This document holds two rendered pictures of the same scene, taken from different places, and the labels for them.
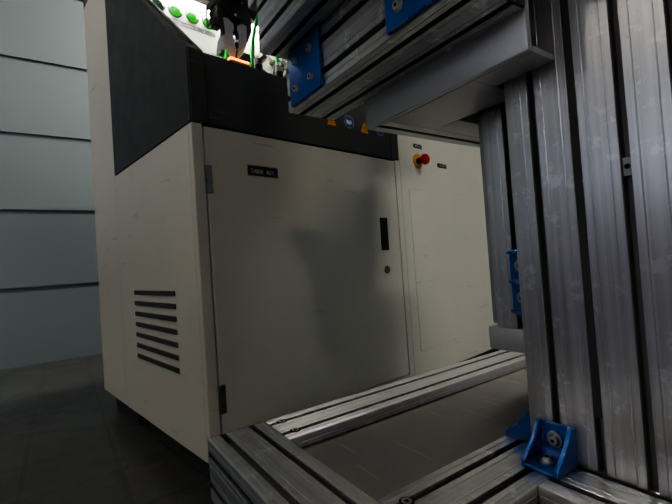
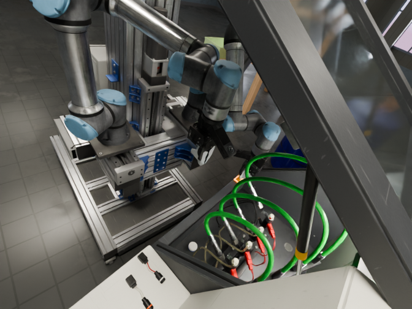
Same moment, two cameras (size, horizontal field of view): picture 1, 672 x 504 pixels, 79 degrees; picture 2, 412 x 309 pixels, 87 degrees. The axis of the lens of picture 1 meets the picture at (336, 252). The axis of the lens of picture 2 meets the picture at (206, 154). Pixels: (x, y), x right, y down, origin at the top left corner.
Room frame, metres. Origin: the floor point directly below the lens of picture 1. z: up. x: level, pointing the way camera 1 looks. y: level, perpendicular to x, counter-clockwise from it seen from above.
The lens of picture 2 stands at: (1.67, -0.25, 1.79)
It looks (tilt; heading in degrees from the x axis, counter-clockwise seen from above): 42 degrees down; 162
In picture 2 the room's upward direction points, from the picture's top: 19 degrees clockwise
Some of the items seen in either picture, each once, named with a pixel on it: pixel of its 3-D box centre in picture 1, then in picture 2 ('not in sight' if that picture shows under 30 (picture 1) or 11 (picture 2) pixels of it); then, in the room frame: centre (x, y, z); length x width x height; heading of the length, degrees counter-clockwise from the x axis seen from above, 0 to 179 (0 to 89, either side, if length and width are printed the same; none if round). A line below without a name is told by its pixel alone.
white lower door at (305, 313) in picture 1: (324, 273); not in sight; (1.08, 0.03, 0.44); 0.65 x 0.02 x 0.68; 133
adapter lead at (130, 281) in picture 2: not in sight; (139, 292); (1.48, -0.24, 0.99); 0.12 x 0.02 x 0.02; 42
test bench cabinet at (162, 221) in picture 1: (267, 291); not in sight; (1.29, 0.23, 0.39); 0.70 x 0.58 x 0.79; 133
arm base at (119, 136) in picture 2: not in sight; (113, 127); (0.82, -0.46, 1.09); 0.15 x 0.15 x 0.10
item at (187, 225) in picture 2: (310, 118); (208, 210); (1.10, 0.04, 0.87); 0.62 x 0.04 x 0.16; 133
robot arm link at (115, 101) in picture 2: not in sight; (111, 106); (0.83, -0.46, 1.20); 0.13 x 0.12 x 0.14; 156
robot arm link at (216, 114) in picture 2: not in sight; (214, 109); (1.13, -0.10, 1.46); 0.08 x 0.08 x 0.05
